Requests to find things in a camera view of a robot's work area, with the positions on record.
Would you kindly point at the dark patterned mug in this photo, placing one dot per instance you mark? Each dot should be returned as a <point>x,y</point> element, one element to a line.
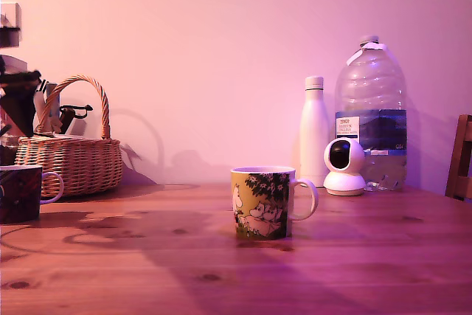
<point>18,195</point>

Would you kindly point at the small white round camera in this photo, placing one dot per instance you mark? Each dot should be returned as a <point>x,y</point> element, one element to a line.
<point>343,178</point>

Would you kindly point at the wooden chair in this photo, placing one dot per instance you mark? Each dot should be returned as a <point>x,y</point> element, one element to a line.
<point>460,167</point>

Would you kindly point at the white metal bottle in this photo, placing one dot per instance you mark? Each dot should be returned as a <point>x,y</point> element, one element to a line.
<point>314,138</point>

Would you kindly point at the large clear water bottle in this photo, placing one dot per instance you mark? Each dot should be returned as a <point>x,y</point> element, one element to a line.
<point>373,86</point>

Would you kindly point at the dark clip tool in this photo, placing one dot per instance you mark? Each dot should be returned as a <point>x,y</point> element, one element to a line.
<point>70,116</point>

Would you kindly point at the yellow cartoon print mug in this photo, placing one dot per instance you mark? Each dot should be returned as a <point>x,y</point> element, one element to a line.
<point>260,204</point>

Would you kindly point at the glass jar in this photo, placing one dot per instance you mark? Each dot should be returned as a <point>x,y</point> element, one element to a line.
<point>7,152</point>

